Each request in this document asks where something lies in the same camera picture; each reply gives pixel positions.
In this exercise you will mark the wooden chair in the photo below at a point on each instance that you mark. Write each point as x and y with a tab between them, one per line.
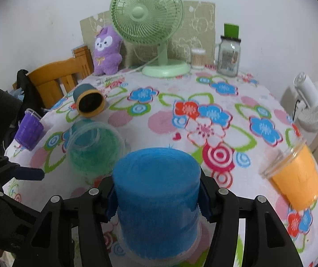
82	58
53	75

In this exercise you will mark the orange plastic cup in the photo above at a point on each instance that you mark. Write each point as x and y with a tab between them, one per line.
298	175

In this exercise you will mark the navy cup with orange rim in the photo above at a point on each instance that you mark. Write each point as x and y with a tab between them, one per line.
91	104

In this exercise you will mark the floral tablecloth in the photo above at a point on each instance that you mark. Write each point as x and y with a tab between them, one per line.
203	122

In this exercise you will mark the white fan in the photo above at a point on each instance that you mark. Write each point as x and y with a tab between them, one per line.
312	103

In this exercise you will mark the brown cardboard sheet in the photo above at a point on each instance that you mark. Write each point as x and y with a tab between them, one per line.
200	19

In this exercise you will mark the black bag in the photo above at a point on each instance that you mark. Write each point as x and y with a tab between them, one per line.
25	89

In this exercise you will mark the cotton swab container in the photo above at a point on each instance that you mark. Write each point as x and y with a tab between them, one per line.
198	59

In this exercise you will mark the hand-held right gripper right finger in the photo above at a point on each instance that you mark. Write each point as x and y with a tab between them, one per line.
205	200

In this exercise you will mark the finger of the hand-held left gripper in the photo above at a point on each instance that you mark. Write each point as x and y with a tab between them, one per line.
6	214
31	173

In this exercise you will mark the purple plush toy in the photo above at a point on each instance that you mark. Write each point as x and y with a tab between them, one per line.
106	55

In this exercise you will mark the green plastic cup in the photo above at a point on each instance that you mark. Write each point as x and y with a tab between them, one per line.
97	150

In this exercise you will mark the glass jar mug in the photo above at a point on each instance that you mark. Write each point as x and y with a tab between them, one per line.
228	58

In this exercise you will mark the blue plastic cup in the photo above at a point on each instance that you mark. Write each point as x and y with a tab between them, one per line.
156	194

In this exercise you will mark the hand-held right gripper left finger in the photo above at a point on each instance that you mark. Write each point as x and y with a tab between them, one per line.
110	200

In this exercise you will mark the purple plastic cup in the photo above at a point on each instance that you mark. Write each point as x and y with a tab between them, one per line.
28	130

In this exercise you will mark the green desk fan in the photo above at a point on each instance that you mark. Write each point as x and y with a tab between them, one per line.
145	14

